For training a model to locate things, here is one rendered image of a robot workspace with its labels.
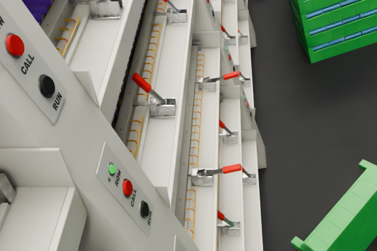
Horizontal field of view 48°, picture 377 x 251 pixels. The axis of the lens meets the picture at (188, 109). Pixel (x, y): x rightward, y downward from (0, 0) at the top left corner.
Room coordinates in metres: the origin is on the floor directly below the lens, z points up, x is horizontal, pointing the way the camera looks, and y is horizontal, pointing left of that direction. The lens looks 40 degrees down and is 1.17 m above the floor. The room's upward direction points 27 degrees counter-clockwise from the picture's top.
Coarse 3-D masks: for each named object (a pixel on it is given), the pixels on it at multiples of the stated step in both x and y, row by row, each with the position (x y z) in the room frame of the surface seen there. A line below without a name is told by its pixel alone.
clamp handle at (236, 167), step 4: (236, 164) 0.51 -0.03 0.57; (240, 164) 0.51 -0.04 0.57; (224, 168) 0.51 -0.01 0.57; (228, 168) 0.51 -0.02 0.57; (232, 168) 0.51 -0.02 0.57; (236, 168) 0.50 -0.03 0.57; (240, 168) 0.50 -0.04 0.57; (204, 172) 0.52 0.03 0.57; (208, 172) 0.53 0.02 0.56; (212, 172) 0.52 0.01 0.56; (216, 172) 0.52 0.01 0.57; (220, 172) 0.51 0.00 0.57; (224, 172) 0.51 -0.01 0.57; (228, 172) 0.51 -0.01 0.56; (232, 172) 0.50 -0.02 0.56
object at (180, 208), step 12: (192, 48) 0.91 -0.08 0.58; (192, 60) 0.86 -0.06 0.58; (204, 60) 0.87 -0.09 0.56; (192, 72) 0.81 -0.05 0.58; (192, 84) 0.77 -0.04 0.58; (192, 96) 0.74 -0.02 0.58; (192, 108) 0.70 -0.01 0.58; (192, 132) 0.64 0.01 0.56; (180, 168) 0.55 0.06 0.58; (180, 180) 0.53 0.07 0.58; (180, 192) 0.50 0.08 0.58; (180, 204) 0.48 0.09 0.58; (180, 216) 0.46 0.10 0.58
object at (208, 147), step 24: (216, 48) 0.92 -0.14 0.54; (216, 72) 0.82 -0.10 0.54; (216, 96) 0.74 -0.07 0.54; (216, 120) 0.67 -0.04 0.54; (216, 144) 0.61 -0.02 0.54; (216, 168) 0.55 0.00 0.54; (192, 192) 0.51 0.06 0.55; (216, 192) 0.50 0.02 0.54; (192, 216) 0.46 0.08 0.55; (216, 216) 0.45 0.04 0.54; (216, 240) 0.41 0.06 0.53
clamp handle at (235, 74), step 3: (231, 72) 0.76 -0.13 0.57; (234, 72) 0.75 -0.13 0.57; (237, 72) 0.75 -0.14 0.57; (225, 75) 0.76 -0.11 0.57; (228, 75) 0.76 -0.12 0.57; (231, 75) 0.75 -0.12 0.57; (234, 75) 0.75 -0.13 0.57; (237, 75) 0.74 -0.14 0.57; (213, 78) 0.78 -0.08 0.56; (216, 78) 0.77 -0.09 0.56; (219, 78) 0.76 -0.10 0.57; (222, 78) 0.76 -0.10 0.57; (225, 78) 0.76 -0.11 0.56; (228, 78) 0.75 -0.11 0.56; (210, 81) 0.77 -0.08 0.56; (213, 81) 0.77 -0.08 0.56; (216, 81) 0.76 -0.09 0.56
